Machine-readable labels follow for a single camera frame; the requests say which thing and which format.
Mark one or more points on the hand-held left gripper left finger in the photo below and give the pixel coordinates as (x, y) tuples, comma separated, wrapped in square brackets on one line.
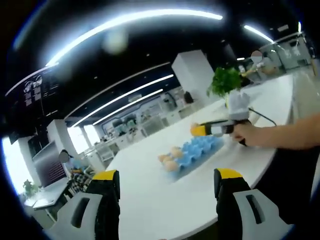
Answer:
[(107, 212)]

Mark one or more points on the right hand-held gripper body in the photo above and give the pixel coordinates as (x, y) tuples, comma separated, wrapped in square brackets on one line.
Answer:
[(237, 118)]

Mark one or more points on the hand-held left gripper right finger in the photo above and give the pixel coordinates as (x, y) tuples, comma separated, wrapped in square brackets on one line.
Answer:
[(230, 212)]

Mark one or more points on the blue egg tray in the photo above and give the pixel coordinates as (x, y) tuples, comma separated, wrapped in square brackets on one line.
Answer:
[(200, 150)]

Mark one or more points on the person's right hand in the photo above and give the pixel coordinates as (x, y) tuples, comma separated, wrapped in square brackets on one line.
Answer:
[(245, 133)]

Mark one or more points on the green plant in white pot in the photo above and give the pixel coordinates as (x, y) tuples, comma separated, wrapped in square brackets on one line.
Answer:
[(225, 80)]

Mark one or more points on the white table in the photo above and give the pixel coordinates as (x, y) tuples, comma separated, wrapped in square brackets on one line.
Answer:
[(162, 205)]

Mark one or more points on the row of white office desks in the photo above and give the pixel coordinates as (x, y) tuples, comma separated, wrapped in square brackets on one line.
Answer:
[(150, 125)]

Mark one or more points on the person's black clothing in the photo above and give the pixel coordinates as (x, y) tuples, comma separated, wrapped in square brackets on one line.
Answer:
[(287, 175)]

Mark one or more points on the small green plant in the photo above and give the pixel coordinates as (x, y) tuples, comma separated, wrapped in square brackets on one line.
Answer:
[(30, 187)]

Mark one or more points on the ceiling air conditioner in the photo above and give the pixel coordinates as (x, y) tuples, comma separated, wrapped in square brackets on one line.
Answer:
[(135, 98)]

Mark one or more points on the short ceiling light strip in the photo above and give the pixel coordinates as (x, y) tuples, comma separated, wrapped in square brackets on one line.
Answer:
[(258, 33)]

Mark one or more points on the thin ceiling light strip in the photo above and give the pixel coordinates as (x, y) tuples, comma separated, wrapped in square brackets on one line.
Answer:
[(125, 96), (130, 105)]

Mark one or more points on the long ceiling light strip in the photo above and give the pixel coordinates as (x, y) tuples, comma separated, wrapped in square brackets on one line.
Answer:
[(137, 18)]

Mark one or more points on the large dark display screen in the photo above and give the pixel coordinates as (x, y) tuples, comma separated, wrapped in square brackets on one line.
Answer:
[(32, 95)]

